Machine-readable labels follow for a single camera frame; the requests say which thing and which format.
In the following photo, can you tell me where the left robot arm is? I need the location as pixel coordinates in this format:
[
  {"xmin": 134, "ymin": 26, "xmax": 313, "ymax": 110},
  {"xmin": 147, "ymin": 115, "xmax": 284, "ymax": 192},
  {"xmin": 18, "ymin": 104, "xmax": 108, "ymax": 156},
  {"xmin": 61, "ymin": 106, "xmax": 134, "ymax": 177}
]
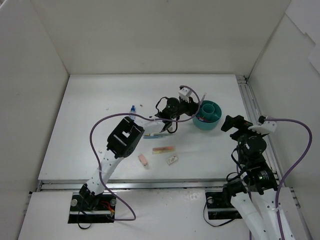
[{"xmin": 79, "ymin": 96, "xmax": 202, "ymax": 210}]

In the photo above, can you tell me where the blue green flat ruler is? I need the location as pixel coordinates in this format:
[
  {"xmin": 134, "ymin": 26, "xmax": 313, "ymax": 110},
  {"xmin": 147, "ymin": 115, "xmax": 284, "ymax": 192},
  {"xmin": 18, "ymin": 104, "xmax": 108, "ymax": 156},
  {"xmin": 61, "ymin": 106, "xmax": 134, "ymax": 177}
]
[{"xmin": 143, "ymin": 132, "xmax": 172, "ymax": 139}]

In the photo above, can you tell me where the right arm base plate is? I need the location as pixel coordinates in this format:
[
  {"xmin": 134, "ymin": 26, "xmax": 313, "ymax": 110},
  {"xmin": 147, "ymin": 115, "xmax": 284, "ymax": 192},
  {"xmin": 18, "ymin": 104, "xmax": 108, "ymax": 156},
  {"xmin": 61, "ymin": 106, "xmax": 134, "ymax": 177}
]
[{"xmin": 203, "ymin": 187, "xmax": 248, "ymax": 222}]

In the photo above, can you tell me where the small clear blue bottle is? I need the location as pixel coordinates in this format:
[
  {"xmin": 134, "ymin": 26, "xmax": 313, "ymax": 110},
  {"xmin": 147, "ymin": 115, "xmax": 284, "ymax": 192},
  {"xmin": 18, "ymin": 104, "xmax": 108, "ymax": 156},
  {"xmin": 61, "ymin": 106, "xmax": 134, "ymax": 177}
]
[{"xmin": 129, "ymin": 105, "xmax": 136, "ymax": 121}]

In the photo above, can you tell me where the pink eraser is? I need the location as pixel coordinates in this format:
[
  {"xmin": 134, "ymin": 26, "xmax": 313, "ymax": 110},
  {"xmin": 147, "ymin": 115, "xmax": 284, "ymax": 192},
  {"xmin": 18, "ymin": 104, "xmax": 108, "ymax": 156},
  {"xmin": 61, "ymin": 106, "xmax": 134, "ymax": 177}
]
[{"xmin": 138, "ymin": 154, "xmax": 149, "ymax": 168}]

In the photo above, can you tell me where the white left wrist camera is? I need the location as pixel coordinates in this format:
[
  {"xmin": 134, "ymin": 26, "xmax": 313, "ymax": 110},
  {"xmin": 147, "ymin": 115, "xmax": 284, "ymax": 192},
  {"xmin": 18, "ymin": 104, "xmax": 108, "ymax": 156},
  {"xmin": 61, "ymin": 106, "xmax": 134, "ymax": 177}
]
[{"xmin": 178, "ymin": 87, "xmax": 192, "ymax": 103}]

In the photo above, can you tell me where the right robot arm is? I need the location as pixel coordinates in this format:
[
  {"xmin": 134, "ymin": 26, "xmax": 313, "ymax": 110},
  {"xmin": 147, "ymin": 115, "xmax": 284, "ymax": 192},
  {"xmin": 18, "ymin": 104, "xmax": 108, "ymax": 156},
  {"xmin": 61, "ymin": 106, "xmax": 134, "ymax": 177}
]
[{"xmin": 221, "ymin": 115, "xmax": 295, "ymax": 240}]

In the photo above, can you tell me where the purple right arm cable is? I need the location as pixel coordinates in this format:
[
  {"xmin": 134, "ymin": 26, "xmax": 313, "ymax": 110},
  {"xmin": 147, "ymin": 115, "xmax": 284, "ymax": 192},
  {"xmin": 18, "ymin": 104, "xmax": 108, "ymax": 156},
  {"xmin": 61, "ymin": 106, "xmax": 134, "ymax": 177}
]
[{"xmin": 263, "ymin": 118, "xmax": 313, "ymax": 240}]

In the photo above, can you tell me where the orange yellow highlighter pack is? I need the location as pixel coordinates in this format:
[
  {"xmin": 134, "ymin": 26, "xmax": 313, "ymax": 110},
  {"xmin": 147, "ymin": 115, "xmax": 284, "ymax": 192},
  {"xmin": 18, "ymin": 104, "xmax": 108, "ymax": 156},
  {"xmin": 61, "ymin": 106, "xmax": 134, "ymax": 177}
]
[{"xmin": 152, "ymin": 146, "xmax": 176, "ymax": 155}]

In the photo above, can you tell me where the red gel pen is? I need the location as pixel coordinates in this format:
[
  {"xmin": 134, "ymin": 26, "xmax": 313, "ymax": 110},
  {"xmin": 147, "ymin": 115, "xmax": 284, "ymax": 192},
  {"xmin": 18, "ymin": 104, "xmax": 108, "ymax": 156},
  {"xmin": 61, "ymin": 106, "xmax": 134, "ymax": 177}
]
[{"xmin": 196, "ymin": 116, "xmax": 212, "ymax": 123}]

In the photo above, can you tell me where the aluminium frame rail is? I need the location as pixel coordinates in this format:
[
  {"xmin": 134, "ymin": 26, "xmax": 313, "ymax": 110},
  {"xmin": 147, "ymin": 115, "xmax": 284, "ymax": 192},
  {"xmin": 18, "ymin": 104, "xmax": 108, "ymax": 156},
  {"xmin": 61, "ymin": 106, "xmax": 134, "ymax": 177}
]
[{"xmin": 235, "ymin": 75, "xmax": 282, "ymax": 183}]

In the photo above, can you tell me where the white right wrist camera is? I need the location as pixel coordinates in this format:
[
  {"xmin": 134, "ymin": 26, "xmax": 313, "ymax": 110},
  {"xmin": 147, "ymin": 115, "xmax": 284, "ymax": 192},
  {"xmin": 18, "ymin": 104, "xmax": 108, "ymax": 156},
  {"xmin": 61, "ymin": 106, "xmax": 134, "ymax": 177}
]
[{"xmin": 248, "ymin": 115, "xmax": 277, "ymax": 135}]

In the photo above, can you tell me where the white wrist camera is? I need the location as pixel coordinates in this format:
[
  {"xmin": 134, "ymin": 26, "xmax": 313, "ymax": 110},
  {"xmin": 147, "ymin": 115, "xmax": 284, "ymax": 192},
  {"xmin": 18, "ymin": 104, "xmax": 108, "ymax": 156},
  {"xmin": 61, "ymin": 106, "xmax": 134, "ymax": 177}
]
[
  {"xmin": 178, "ymin": 87, "xmax": 192, "ymax": 103},
  {"xmin": 248, "ymin": 115, "xmax": 277, "ymax": 135}
]

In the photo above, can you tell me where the teal round desk organizer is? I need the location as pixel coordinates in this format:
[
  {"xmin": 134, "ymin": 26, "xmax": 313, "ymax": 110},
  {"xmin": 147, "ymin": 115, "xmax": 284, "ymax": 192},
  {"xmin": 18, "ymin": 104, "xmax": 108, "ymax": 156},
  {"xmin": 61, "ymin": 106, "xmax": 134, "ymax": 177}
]
[{"xmin": 192, "ymin": 100, "xmax": 222, "ymax": 131}]

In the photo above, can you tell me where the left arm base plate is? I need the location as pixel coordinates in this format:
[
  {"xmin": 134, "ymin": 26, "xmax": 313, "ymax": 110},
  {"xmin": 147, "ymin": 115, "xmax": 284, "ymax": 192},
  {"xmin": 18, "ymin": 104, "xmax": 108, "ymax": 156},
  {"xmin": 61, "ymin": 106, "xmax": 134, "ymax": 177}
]
[{"xmin": 67, "ymin": 194, "xmax": 116, "ymax": 224}]

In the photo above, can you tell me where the white patterned eraser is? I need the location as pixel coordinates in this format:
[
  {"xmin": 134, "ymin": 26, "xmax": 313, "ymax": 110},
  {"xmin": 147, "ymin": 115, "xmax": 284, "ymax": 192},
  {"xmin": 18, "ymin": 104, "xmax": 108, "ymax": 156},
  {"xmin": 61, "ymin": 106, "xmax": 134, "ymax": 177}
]
[{"xmin": 166, "ymin": 154, "xmax": 179, "ymax": 166}]

